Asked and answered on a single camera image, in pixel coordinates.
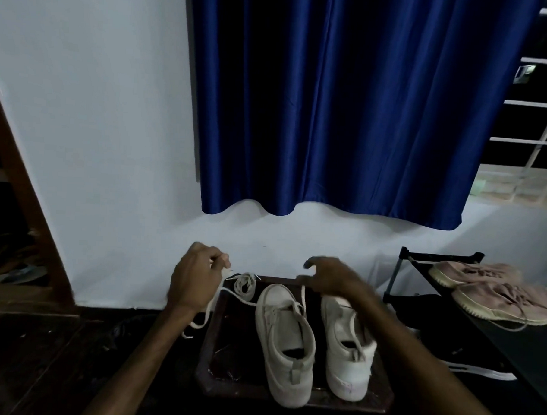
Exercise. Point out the white window grille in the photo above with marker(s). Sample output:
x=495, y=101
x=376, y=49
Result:
x=528, y=180

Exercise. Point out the grey slipper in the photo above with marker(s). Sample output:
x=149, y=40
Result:
x=21, y=274

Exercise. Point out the person's left hand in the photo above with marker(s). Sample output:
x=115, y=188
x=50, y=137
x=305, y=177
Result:
x=195, y=278

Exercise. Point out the black shoe rack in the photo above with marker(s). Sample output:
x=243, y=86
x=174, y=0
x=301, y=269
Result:
x=520, y=351

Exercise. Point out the small green block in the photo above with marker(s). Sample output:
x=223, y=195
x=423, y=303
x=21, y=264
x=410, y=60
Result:
x=481, y=185

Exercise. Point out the dark brown sandals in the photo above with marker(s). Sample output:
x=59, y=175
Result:
x=9, y=252

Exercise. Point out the person's right hand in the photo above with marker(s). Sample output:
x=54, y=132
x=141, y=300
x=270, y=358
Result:
x=331, y=278

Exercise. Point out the blue curtain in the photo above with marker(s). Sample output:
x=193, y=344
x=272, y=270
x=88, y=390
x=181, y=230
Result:
x=351, y=90

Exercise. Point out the white shoelace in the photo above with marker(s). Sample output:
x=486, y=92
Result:
x=246, y=285
x=224, y=290

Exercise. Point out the brown wooden door frame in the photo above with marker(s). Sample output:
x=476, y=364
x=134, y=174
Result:
x=29, y=212

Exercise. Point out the person's right forearm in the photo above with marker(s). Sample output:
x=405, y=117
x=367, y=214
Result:
x=424, y=374

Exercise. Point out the person's left forearm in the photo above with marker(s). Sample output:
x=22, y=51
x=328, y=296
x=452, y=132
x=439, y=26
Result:
x=135, y=371

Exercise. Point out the black sneaker white sole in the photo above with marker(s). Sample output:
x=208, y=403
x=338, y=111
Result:
x=479, y=370

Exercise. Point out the pink sneaker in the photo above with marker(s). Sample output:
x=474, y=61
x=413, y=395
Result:
x=456, y=272
x=491, y=300

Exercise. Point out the dark brown plastic stool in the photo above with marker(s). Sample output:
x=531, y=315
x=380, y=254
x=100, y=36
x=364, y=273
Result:
x=222, y=347

